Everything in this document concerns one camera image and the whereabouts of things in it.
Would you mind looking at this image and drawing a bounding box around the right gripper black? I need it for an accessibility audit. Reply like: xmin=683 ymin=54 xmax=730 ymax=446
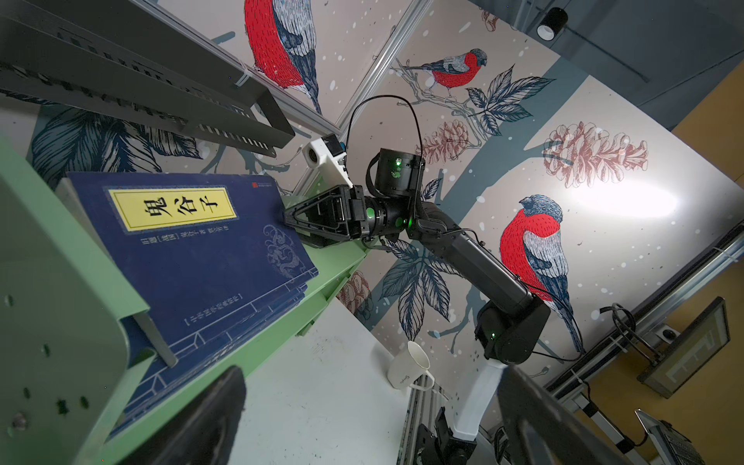
xmin=284 ymin=185 xmax=384 ymax=248

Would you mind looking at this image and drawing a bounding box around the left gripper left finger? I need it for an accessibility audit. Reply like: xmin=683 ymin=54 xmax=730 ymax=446
xmin=122 ymin=366 xmax=246 ymax=465

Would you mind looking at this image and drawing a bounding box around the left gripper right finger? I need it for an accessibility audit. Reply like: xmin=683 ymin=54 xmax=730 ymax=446
xmin=497 ymin=366 xmax=628 ymax=464

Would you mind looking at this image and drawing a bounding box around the dark blue bottom book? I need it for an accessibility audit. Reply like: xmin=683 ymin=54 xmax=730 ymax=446
xmin=55 ymin=172 xmax=318 ymax=351

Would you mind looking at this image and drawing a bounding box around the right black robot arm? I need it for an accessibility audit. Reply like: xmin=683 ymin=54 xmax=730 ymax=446
xmin=284 ymin=139 xmax=550 ymax=443

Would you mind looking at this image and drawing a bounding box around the laptop on stand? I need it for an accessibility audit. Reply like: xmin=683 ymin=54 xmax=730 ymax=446
xmin=635 ymin=409 xmax=705 ymax=465

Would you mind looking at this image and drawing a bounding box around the white ceramic mug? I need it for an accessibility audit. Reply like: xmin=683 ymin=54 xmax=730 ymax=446
xmin=387 ymin=341 xmax=435 ymax=391

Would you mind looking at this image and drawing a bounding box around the monitor on stand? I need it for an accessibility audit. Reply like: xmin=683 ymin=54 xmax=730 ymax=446
xmin=637 ymin=296 xmax=730 ymax=399

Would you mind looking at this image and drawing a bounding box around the green two-tier wooden shelf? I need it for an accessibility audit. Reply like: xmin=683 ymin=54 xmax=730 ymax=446
xmin=1 ymin=143 xmax=364 ymax=464

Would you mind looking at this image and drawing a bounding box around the black ceiling spotlight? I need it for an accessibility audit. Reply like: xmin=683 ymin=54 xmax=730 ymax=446
xmin=536 ymin=7 xmax=569 ymax=42

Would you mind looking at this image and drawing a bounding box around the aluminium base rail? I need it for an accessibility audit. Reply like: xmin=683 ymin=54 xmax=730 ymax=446
xmin=396 ymin=384 xmax=449 ymax=465

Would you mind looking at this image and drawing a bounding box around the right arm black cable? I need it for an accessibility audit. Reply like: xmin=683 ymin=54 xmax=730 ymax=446
xmin=344 ymin=94 xmax=425 ymax=158

